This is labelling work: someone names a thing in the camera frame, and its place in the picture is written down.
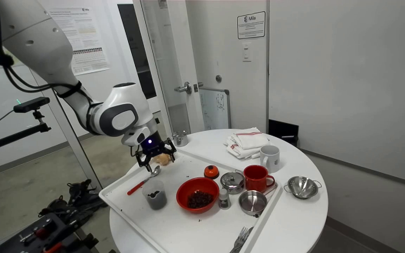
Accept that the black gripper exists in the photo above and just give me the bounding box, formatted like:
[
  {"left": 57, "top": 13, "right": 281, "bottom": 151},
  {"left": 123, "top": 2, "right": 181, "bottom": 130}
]
[{"left": 134, "top": 131, "right": 179, "bottom": 176}]

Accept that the red bowl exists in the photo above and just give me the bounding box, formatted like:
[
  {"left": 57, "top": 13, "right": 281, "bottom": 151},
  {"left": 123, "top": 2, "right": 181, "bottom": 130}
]
[{"left": 176, "top": 176, "right": 221, "bottom": 215}]

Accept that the plain steel bowl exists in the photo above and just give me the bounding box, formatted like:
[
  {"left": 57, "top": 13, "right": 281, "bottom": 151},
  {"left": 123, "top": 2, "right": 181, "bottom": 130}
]
[{"left": 238, "top": 190, "right": 269, "bottom": 218}]

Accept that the dark beans pile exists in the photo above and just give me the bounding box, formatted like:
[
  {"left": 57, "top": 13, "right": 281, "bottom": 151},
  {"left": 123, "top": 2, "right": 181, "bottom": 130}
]
[{"left": 186, "top": 190, "right": 216, "bottom": 210}]

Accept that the white plastic tray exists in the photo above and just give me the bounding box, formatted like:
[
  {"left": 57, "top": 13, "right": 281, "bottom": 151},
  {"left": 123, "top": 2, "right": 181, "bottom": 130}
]
[{"left": 99, "top": 146, "right": 285, "bottom": 253}]

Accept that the small whiteboard with drawings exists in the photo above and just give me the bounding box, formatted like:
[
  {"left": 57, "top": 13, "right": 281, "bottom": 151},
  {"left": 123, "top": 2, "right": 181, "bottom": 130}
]
[{"left": 199, "top": 87, "right": 233, "bottom": 131}]

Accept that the small metal cup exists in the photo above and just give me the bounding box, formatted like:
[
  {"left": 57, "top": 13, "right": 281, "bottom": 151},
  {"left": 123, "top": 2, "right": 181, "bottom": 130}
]
[{"left": 220, "top": 170, "right": 247, "bottom": 194}]

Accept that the small glass shaker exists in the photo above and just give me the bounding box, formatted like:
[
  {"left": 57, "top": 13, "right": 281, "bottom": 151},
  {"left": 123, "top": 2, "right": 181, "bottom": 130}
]
[{"left": 219, "top": 187, "right": 233, "bottom": 210}]

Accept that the glass panel door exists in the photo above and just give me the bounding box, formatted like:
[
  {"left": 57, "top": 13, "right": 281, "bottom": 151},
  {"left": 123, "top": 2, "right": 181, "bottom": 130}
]
[{"left": 134, "top": 0, "right": 207, "bottom": 142}]

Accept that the white cloth with red stripes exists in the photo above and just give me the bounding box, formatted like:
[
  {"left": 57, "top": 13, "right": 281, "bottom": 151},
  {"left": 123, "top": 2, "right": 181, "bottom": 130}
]
[{"left": 224, "top": 127, "right": 271, "bottom": 161}]

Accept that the red mug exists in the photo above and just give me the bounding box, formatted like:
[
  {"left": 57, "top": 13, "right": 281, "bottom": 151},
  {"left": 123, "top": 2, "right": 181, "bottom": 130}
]
[{"left": 243, "top": 163, "right": 278, "bottom": 193}]

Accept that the white mug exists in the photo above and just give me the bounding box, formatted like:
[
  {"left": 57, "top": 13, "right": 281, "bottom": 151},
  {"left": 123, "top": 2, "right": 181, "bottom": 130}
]
[{"left": 259, "top": 144, "right": 283, "bottom": 173}]

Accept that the black box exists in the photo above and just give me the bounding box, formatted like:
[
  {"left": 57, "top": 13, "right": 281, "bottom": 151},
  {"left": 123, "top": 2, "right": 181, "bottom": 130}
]
[{"left": 268, "top": 118, "right": 302, "bottom": 146}]

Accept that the black tool cart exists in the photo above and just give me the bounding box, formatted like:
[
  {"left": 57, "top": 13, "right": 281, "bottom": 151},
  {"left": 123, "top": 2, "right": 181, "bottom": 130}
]
[{"left": 0, "top": 211, "right": 102, "bottom": 253}]

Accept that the red handled steel spoon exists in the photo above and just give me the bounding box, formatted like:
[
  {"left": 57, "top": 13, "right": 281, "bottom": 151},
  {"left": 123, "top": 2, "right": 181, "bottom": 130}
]
[{"left": 127, "top": 166, "right": 164, "bottom": 197}]

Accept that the silver door lever handle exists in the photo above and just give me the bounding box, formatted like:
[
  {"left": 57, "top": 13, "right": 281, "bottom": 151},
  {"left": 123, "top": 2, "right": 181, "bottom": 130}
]
[{"left": 174, "top": 80, "right": 195, "bottom": 96}]

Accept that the white text wall poster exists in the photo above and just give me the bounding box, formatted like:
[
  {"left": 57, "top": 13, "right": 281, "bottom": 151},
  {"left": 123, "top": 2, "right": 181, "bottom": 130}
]
[{"left": 47, "top": 6, "right": 112, "bottom": 76}]

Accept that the black camera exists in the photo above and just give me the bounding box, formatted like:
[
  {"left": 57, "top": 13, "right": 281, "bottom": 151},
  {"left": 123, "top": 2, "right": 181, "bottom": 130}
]
[{"left": 13, "top": 96, "right": 53, "bottom": 114}]

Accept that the white light switch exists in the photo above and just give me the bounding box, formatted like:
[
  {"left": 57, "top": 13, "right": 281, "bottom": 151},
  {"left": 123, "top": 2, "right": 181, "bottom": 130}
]
[{"left": 243, "top": 44, "right": 254, "bottom": 64}]

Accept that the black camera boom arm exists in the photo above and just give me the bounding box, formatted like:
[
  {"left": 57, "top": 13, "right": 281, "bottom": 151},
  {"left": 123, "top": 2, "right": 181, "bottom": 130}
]
[{"left": 0, "top": 110, "right": 54, "bottom": 166}]

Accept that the steel bowl with handles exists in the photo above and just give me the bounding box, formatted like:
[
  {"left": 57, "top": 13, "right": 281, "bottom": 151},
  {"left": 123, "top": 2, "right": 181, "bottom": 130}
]
[{"left": 285, "top": 175, "right": 324, "bottom": 201}]

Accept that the white printed wall sign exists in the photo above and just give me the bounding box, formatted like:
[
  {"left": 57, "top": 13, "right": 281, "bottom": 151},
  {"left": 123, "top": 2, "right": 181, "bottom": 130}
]
[{"left": 237, "top": 10, "right": 268, "bottom": 41}]

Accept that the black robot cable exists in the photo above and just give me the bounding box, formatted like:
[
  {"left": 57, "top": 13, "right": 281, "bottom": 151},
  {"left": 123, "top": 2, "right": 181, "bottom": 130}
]
[{"left": 0, "top": 0, "right": 95, "bottom": 138}]

